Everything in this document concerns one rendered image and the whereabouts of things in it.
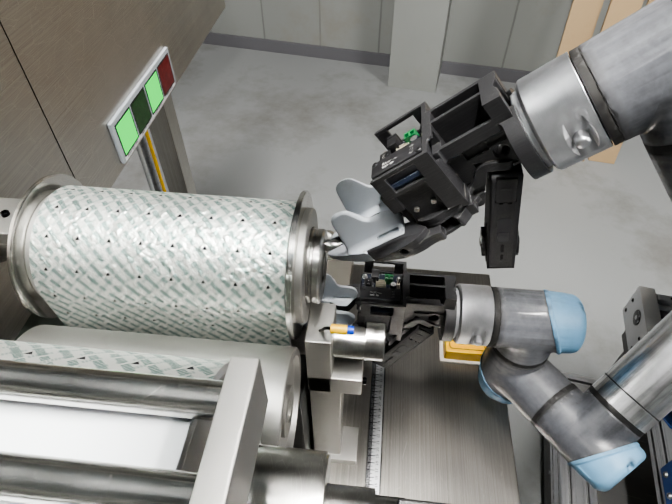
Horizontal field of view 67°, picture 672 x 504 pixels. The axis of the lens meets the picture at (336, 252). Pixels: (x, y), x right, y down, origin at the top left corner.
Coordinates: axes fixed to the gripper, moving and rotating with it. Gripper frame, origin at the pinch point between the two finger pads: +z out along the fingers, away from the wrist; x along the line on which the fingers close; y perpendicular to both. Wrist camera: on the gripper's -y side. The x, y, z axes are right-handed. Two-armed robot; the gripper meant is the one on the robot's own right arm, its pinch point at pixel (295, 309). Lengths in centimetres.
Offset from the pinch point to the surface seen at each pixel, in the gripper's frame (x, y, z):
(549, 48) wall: -271, -86, -107
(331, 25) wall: -293, -87, 28
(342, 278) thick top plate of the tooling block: -11.0, -6.0, -5.2
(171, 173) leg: -71, -37, 49
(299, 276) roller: 10.6, 19.5, -3.2
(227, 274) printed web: 11.1, 19.7, 3.1
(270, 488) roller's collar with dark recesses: 31.0, 27.7, -5.3
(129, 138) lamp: -23.8, 8.3, 29.4
